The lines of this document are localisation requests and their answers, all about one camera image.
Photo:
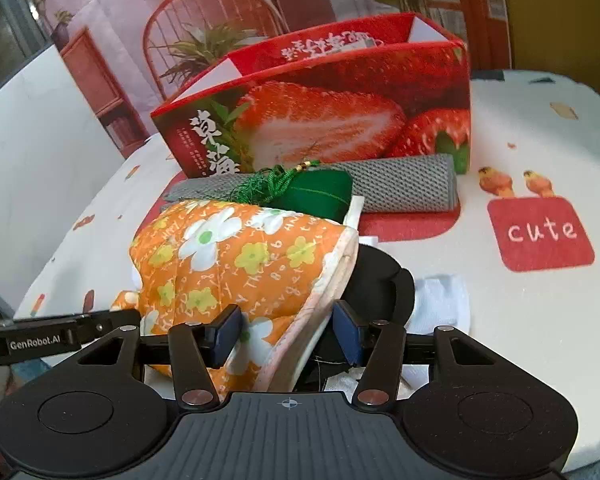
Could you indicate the cartoon printed blanket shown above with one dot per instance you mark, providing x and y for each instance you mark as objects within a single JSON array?
[{"x": 530, "y": 160}]

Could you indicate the red strawberry print box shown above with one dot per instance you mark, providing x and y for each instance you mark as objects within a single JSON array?
[{"x": 330, "y": 110}]

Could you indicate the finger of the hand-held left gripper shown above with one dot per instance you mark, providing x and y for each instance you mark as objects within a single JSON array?
[{"x": 110, "y": 322}]

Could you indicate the orange floral oven mitt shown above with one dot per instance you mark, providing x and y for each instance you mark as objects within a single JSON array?
[{"x": 230, "y": 270}]

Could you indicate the green tasselled pouch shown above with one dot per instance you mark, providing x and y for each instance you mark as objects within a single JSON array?
[{"x": 310, "y": 192}]

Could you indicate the white cloth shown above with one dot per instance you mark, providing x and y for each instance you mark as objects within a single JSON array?
[{"x": 440, "y": 305}]

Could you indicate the black soft cap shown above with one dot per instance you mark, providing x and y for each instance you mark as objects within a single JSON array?
[{"x": 375, "y": 280}]

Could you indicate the wall poster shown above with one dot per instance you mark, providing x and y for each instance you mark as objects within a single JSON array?
[{"x": 180, "y": 10}]

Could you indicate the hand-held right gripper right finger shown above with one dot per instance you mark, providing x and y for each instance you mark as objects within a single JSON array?
[{"x": 346, "y": 335}]

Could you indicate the grey rolled towel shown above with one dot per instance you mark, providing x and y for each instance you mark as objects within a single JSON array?
[{"x": 405, "y": 182}]

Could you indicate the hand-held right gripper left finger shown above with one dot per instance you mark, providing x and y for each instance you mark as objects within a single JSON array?
[{"x": 226, "y": 336}]

